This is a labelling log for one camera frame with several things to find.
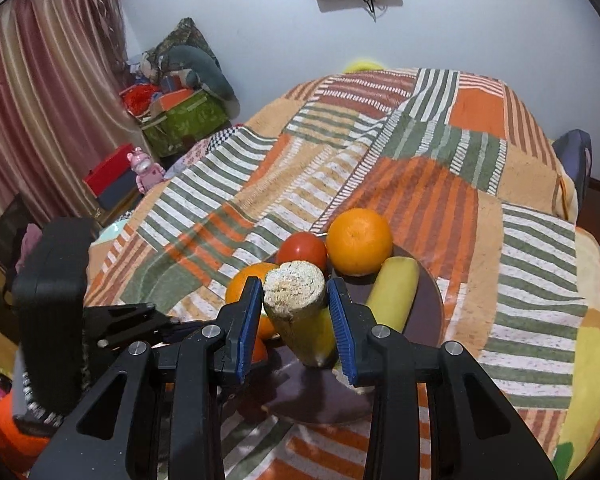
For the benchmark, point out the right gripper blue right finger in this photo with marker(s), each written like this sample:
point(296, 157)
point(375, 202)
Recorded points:
point(375, 355)

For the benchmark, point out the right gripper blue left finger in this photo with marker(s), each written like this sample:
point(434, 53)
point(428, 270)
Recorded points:
point(216, 356)

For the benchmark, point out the yellow corn cob short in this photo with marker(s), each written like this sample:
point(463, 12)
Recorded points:
point(392, 295)

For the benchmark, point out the green husked corn cob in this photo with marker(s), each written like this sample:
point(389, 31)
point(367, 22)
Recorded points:
point(295, 300)

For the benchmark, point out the large plain orange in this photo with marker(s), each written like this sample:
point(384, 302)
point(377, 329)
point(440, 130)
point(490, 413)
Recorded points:
point(358, 242)

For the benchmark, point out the red tomato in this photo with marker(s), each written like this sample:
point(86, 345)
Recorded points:
point(259, 352)
point(303, 246)

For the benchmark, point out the red box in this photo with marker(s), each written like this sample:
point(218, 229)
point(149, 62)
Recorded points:
point(108, 170)

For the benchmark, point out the pink toy figure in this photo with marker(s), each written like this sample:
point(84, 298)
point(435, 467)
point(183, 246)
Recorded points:
point(148, 173)

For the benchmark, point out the striped patchwork bed cover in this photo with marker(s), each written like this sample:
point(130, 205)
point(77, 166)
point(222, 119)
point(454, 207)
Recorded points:
point(470, 186)

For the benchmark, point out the green storage box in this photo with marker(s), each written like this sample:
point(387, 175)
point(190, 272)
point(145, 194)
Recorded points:
point(180, 119)

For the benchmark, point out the striped pink curtain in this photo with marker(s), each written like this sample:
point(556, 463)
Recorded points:
point(62, 67)

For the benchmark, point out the blue backpack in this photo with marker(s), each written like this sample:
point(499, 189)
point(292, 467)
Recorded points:
point(574, 151)

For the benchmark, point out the grey plush toy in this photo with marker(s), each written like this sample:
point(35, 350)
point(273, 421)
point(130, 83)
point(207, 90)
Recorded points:
point(200, 70)

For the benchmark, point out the yellow plastic chair back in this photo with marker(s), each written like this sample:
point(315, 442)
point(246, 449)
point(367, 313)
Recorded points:
point(362, 65)

